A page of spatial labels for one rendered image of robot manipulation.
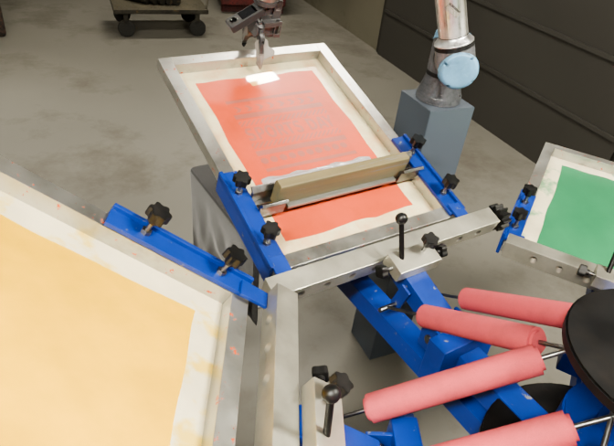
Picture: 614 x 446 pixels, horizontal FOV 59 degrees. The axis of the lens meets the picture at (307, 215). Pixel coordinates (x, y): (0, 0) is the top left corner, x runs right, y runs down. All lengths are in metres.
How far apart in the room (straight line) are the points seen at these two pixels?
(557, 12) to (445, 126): 2.61
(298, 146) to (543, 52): 3.12
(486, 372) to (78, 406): 0.61
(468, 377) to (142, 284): 0.57
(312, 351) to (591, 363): 1.77
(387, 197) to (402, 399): 0.72
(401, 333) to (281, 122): 0.70
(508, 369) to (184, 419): 0.51
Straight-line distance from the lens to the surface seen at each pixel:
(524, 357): 0.96
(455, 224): 1.46
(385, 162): 1.48
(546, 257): 1.58
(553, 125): 4.42
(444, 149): 1.95
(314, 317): 2.67
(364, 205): 1.50
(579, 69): 4.26
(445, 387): 0.96
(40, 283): 0.93
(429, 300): 1.28
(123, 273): 1.01
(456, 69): 1.71
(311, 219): 1.41
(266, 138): 1.58
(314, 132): 1.65
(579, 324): 0.95
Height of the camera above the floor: 1.89
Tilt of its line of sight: 35 degrees down
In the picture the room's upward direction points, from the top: 7 degrees clockwise
